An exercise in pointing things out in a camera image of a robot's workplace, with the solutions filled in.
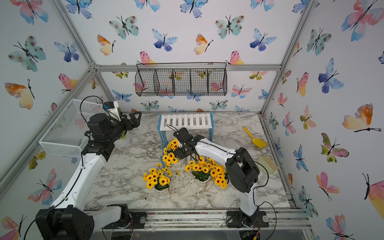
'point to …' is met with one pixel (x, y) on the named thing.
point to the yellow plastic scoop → (258, 142)
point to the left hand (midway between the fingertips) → (134, 112)
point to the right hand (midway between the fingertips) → (181, 151)
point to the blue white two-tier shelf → (169, 122)
